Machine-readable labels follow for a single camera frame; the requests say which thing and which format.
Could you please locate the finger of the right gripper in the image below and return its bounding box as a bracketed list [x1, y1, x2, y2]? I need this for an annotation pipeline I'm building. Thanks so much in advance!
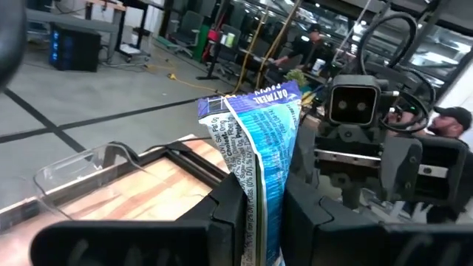
[379, 135, 471, 208]
[291, 123, 319, 185]

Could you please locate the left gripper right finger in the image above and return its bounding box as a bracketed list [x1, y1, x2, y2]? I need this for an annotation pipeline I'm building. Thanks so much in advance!
[282, 173, 473, 266]

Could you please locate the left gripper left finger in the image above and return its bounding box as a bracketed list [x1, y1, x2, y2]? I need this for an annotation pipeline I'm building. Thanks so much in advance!
[29, 171, 248, 266]

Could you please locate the blue oatmeal raisin granola bar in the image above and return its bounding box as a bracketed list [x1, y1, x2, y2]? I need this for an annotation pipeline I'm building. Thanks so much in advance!
[197, 80, 303, 266]

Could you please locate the small green background plant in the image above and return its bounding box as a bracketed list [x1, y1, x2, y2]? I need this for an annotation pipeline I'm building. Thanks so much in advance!
[284, 68, 310, 88]

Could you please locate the white container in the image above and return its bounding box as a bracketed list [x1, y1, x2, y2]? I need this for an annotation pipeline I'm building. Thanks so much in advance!
[310, 58, 327, 77]

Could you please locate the clear plastic bin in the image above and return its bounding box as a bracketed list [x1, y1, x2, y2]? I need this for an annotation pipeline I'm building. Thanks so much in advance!
[33, 142, 156, 222]

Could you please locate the grey office chair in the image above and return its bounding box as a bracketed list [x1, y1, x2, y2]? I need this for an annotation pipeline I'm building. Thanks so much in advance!
[168, 10, 204, 58]
[217, 24, 243, 75]

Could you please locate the green bin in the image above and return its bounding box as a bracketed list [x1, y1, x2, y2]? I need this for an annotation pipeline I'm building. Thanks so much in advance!
[191, 24, 211, 62]

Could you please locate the black computer tower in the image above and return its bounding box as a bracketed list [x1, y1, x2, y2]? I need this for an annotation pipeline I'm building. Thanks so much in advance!
[49, 22, 103, 73]

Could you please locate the grey background desk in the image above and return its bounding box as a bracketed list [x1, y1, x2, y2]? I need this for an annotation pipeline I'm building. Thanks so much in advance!
[25, 7, 125, 62]

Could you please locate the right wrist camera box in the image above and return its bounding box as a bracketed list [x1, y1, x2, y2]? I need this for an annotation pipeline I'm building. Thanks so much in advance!
[327, 75, 384, 129]

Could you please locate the black aluminium table frame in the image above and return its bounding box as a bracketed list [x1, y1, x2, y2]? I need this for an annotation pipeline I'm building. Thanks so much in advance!
[0, 139, 232, 230]

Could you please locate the yellow hanging strap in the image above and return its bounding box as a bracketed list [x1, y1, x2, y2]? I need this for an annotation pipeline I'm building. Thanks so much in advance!
[254, 0, 302, 89]
[232, 7, 270, 95]

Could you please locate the yellow extension cable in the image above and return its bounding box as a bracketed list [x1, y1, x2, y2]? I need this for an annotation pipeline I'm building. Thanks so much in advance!
[146, 63, 232, 95]

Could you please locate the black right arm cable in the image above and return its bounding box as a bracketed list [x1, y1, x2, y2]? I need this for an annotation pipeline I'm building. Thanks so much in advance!
[358, 12, 419, 77]

